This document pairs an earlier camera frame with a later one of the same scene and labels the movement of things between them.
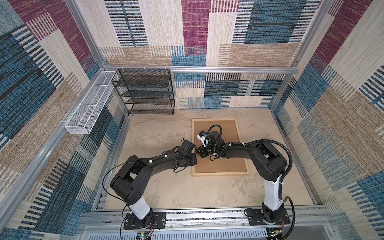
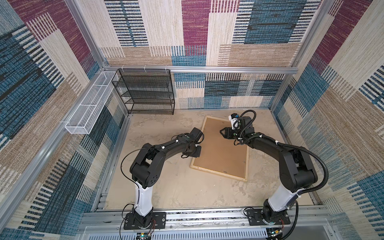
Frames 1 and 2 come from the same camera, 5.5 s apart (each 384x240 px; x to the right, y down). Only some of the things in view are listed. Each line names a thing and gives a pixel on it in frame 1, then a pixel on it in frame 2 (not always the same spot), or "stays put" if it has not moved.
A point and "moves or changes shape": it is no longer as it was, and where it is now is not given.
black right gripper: x=202 y=153 to x=227 y=132
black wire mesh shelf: x=146 y=91 stays put
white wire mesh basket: x=83 y=119 stays put
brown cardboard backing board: x=230 y=135 moves or changes shape
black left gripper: x=193 y=162 to x=197 y=153
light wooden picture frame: x=236 y=122 moves or changes shape
